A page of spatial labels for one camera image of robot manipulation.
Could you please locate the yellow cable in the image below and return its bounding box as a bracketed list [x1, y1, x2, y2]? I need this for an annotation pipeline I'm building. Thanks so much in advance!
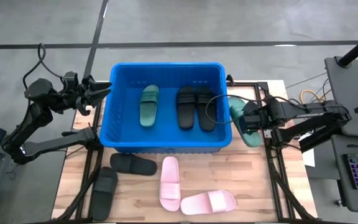
[300, 89, 323, 103]

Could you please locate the white paper sheet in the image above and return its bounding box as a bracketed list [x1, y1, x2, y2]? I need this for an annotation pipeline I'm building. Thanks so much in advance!
[301, 148, 316, 168]

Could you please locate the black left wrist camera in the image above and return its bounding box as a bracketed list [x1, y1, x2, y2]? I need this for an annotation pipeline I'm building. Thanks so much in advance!
[63, 71, 79, 93]

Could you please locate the black desk support bar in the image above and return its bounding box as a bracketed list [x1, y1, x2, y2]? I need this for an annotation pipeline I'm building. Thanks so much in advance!
[300, 124, 343, 153]

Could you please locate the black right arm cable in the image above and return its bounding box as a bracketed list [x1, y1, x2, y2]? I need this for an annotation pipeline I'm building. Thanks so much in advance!
[205, 94, 291, 125]

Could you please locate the green slide sandal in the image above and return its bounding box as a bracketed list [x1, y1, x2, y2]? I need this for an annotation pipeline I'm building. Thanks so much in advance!
[228, 96, 262, 148]
[139, 84, 160, 128]

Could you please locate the black slide sandal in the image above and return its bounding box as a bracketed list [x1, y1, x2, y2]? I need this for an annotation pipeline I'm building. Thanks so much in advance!
[91, 166, 119, 222]
[109, 152, 158, 177]
[196, 86, 217, 133]
[176, 86, 198, 131]

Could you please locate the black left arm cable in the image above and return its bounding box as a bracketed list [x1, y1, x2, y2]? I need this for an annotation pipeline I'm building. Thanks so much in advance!
[22, 42, 70, 94]

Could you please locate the black metal table frame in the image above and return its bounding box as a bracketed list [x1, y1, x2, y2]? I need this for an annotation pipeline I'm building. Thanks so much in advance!
[52, 93, 105, 223]
[225, 74, 318, 222]

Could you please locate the grey keyboard desk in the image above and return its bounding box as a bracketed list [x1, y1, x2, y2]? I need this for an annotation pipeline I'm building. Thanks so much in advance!
[331, 134, 358, 215]

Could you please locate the black stand pole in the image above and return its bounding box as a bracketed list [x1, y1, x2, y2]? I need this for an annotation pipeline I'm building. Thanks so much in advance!
[336, 27, 358, 68]

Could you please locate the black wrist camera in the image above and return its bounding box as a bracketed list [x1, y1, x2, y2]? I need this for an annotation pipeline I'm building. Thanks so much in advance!
[243, 101, 260, 115]
[63, 71, 79, 93]

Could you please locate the pink slide sandal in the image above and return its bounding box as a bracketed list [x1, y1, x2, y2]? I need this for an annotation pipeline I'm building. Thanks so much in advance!
[180, 189, 237, 216]
[159, 156, 181, 212]

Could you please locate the grey desk top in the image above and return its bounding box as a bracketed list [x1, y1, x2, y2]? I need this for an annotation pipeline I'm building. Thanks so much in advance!
[324, 55, 358, 139]

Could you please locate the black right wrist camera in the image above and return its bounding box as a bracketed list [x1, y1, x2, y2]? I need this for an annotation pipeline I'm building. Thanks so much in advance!
[243, 101, 260, 115]

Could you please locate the blue plastic bin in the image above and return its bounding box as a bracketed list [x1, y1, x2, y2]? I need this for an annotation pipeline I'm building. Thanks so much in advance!
[99, 62, 233, 155]

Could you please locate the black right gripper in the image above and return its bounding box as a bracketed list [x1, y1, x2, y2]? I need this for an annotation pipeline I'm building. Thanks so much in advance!
[236, 107, 272, 135]

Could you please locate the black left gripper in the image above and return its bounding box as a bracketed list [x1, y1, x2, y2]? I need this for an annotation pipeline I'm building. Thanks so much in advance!
[75, 74, 112, 116]

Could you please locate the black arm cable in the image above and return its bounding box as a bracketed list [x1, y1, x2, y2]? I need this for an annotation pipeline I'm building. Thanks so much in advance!
[22, 42, 70, 94]
[205, 94, 291, 125]

